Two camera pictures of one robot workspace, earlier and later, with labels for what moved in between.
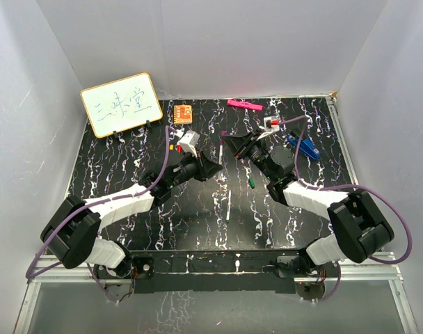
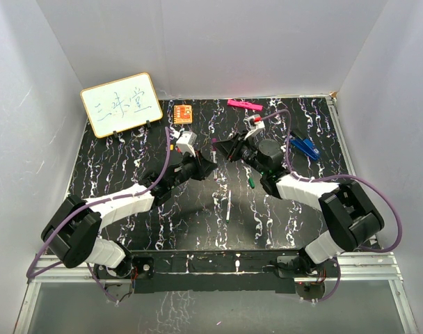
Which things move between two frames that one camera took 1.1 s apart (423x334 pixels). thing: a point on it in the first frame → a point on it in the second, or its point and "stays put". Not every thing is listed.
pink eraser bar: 244,104 stays put
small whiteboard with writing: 122,104 stays put
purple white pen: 220,159 → 214,170
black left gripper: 206,168 stays put
